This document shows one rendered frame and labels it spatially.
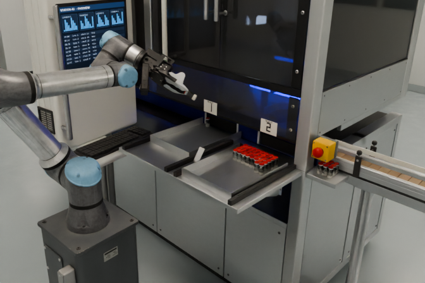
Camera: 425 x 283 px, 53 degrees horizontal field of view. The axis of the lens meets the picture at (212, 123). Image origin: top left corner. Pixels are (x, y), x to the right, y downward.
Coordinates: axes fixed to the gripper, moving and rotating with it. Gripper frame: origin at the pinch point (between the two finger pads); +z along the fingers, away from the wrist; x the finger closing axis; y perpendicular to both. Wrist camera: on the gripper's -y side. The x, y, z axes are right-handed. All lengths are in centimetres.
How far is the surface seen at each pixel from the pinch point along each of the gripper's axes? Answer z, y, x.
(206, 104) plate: 5.5, 24.1, 41.8
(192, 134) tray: 7, 11, 52
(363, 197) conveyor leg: 82, 13, 19
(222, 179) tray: 29.1, -12.7, 20.1
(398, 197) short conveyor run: 88, 12, 3
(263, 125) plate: 32.4, 18.8, 22.0
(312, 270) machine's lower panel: 91, -8, 69
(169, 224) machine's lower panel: 20, -15, 118
